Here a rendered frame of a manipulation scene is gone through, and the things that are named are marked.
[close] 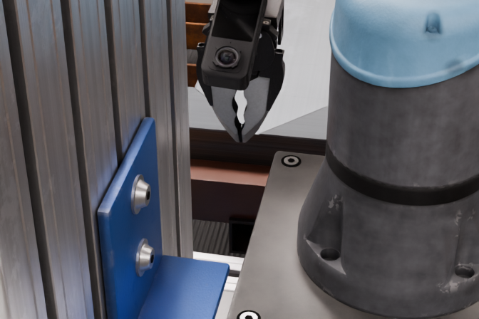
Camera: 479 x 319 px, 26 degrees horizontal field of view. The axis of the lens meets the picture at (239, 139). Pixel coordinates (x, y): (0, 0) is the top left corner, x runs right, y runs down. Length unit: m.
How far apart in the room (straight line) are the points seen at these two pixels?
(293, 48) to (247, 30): 0.40
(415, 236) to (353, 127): 0.09
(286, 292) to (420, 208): 0.12
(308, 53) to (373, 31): 0.74
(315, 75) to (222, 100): 0.27
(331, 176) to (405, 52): 0.13
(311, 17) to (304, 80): 0.17
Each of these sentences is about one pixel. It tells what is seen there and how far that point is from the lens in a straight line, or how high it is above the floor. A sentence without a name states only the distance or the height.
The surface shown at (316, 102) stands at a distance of 1.27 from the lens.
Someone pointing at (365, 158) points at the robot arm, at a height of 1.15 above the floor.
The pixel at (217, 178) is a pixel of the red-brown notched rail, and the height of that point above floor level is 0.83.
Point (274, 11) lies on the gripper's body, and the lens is 1.05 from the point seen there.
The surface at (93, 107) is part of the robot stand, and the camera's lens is 0.41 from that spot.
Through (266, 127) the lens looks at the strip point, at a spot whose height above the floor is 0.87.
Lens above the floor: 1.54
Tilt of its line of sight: 34 degrees down
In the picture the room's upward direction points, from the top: straight up
